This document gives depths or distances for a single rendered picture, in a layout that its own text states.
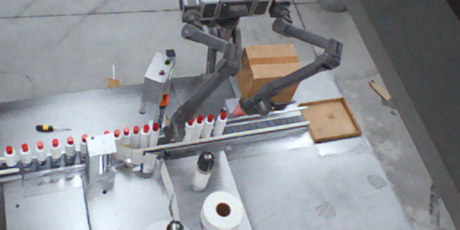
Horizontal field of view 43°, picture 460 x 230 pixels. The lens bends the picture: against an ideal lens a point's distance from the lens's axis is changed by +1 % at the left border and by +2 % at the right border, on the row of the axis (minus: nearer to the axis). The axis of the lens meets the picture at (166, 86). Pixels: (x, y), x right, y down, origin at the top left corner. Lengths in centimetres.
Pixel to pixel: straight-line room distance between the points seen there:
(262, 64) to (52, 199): 139
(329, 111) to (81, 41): 214
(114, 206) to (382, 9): 268
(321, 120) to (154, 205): 119
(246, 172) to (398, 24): 290
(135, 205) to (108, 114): 61
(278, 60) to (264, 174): 67
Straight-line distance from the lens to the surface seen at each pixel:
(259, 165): 332
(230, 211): 294
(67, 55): 470
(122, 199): 305
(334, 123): 363
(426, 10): 40
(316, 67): 290
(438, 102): 38
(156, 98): 282
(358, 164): 354
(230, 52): 267
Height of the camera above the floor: 363
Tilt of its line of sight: 53 degrees down
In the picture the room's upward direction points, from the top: 11 degrees clockwise
